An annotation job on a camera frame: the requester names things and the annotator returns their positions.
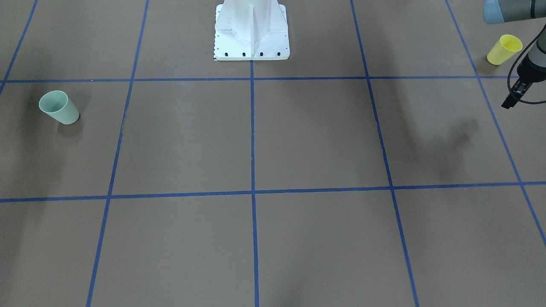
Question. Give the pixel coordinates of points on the white pedestal column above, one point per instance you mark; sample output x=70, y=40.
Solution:
x=251, y=30

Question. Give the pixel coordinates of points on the green plastic cup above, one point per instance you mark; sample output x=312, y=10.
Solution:
x=58, y=105

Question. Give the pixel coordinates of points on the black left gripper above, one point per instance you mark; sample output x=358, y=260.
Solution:
x=527, y=73

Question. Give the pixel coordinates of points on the yellow plastic cup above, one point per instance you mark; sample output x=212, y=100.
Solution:
x=505, y=48

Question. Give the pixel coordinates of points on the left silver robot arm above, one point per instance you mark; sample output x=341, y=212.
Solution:
x=532, y=61

